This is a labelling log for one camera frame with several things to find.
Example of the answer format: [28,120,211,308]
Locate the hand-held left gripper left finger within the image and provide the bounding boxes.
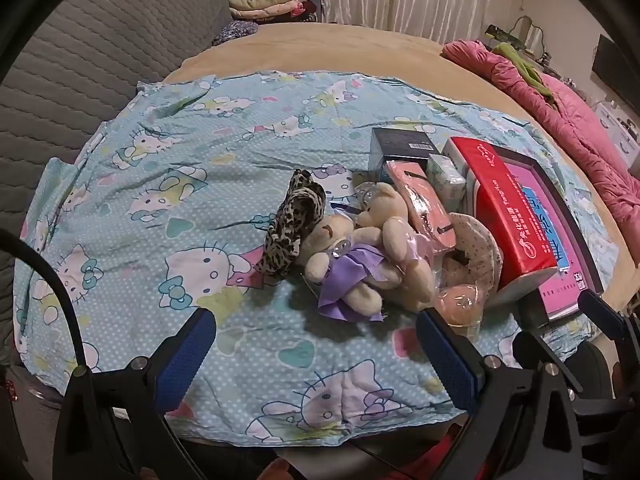
[52,308,217,480]

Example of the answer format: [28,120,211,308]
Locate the green cloth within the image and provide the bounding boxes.
[492,42,558,106]

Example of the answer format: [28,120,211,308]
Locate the white drawer cabinet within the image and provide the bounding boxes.
[595,102,640,161]

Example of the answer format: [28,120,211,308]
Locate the orange sponge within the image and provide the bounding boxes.
[432,282,488,331]

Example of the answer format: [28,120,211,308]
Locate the pink book dark border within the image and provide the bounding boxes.
[492,155,606,328]

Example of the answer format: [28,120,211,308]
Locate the dark cardboard box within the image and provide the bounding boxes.
[370,127,442,186]

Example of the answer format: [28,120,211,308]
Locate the salmon pink pouch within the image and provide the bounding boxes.
[385,160,458,251]

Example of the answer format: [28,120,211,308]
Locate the red tissue box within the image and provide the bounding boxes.
[442,136,558,306]

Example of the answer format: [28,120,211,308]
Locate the beige teddy bears purple ribbon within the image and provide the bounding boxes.
[356,182,437,311]

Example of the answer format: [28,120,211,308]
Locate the grey quilted headboard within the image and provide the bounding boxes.
[0,0,231,366]

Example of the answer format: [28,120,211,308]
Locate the small tissue pack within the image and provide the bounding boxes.
[426,154,468,216]

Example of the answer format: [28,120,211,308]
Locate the black wall television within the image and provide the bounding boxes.
[591,35,640,111]

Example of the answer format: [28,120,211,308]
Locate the beige round bed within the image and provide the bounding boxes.
[162,21,640,311]

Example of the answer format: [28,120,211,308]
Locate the dressing table with mirror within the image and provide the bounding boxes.
[485,15,556,66]

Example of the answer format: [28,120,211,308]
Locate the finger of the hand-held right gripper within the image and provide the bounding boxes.
[580,290,640,356]
[512,331,583,396]

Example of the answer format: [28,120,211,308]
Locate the leopard print scrunchie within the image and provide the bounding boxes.
[256,170,327,277]

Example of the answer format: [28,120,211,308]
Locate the polka dot pouch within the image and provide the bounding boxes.
[442,212,505,306]

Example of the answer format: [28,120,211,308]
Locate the light blue printed blanket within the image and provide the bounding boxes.
[12,70,618,448]

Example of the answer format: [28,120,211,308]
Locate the pink quilt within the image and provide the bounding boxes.
[441,39,640,233]

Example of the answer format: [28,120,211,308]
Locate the dark floral cushion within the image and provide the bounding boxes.
[210,21,261,47]

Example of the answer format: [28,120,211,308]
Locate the black cable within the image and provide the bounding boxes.
[0,227,96,376]

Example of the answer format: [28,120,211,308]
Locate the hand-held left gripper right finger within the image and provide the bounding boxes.
[416,308,608,480]

